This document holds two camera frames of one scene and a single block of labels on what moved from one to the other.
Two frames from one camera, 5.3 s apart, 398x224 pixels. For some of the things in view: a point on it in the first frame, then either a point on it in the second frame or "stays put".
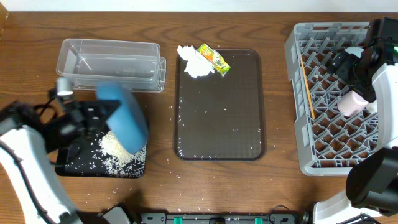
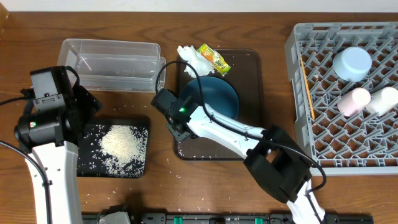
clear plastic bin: [96, 60] stays put
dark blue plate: [125, 122] to [218, 95]
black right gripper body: [348, 70] to [183, 133]
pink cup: [350, 102] stays put
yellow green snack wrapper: [217, 62] stays put
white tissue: [196, 65] stays put
